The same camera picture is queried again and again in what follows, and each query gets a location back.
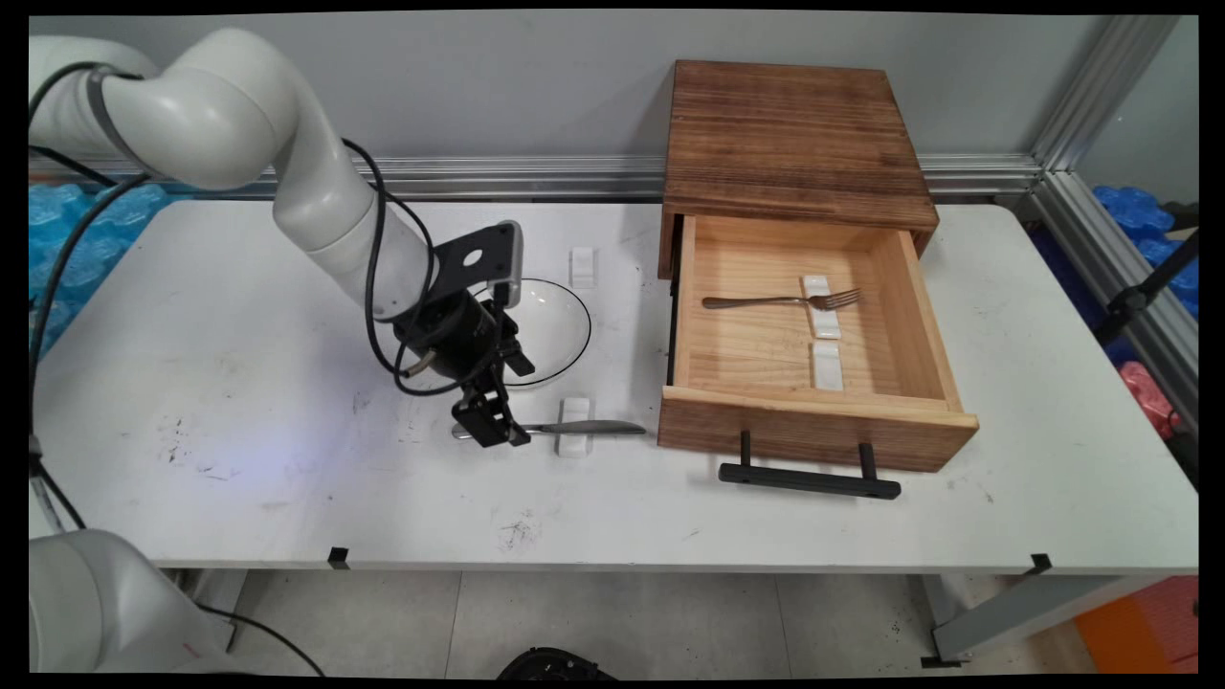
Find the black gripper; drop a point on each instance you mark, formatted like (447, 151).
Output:
(450, 335)

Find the silver metal table knife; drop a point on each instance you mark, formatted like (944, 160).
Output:
(612, 428)

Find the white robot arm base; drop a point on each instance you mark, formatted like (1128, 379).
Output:
(105, 603)

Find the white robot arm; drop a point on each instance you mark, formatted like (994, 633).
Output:
(220, 105)

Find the white plate with black rim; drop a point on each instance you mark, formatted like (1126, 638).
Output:
(555, 330)

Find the white ceramic cutlery rest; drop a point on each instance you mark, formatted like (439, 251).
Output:
(574, 445)
(828, 368)
(825, 325)
(583, 268)

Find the black table edge clip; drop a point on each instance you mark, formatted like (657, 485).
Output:
(339, 558)
(1041, 564)

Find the silver metal fork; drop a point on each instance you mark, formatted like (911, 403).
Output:
(766, 301)

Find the black round object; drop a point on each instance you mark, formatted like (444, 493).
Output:
(550, 665)

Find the light wooden drawer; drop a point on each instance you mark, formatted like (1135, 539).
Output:
(813, 431)

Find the dark brown wooden cabinet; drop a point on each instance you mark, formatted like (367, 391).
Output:
(794, 134)

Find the blue bubble wrap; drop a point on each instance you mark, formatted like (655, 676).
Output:
(86, 249)
(1139, 215)

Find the grey table leg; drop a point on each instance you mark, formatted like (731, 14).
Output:
(1034, 612)

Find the black stand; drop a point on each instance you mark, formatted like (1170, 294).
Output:
(1134, 299)

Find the red bubble wrap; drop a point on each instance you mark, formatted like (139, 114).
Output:
(1148, 392)

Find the orange box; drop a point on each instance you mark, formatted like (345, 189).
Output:
(1148, 627)

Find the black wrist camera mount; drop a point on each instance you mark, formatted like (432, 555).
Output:
(474, 258)

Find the long aluminium wall rail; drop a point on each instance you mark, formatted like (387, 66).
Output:
(526, 177)

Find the aluminium side rail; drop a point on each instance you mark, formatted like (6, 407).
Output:
(1110, 268)

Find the aluminium frame post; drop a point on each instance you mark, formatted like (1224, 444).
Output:
(1101, 91)

